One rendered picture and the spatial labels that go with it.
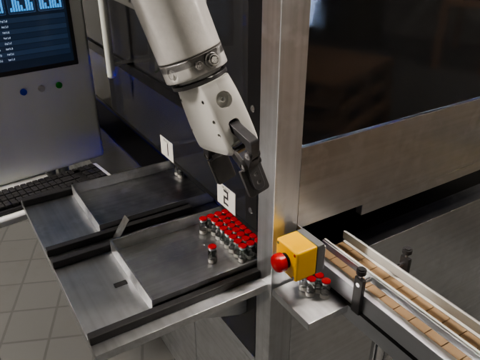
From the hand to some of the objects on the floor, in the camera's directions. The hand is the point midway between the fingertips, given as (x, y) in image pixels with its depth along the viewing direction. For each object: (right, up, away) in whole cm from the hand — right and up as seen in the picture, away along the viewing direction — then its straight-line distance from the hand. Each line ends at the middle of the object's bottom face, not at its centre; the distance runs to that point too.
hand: (239, 179), depth 70 cm
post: (+8, -100, +88) cm, 134 cm away
